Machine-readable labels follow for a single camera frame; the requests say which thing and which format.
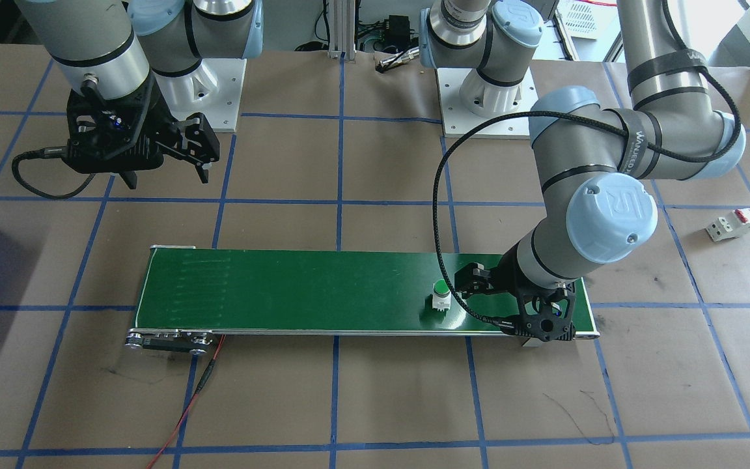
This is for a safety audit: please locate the green push button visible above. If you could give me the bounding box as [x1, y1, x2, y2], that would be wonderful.
[430, 278, 452, 313]

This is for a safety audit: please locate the green conveyor belt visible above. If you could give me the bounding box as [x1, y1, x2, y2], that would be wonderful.
[126, 244, 600, 356]

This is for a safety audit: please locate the silver metal tool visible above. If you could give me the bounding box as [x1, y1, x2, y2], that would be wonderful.
[377, 47, 423, 72]

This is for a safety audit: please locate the black power adapter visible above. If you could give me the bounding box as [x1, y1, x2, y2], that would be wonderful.
[382, 16, 415, 48]

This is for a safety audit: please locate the white red circuit breaker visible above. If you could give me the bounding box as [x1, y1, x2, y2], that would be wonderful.
[704, 207, 750, 243]

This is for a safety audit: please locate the white vented box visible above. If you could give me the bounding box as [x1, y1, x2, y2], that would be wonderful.
[556, 0, 621, 40]

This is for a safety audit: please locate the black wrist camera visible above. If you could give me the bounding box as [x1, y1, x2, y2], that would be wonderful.
[515, 287, 576, 344]
[64, 83, 161, 175]

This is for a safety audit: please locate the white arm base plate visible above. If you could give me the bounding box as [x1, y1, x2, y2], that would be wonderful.
[154, 59, 247, 133]
[437, 65, 538, 139]

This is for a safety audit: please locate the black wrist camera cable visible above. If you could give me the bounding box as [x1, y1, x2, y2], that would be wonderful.
[12, 149, 99, 199]
[434, 68, 743, 330]

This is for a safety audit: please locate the red conveyor wire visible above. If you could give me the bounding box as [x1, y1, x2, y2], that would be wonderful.
[147, 335, 226, 469]

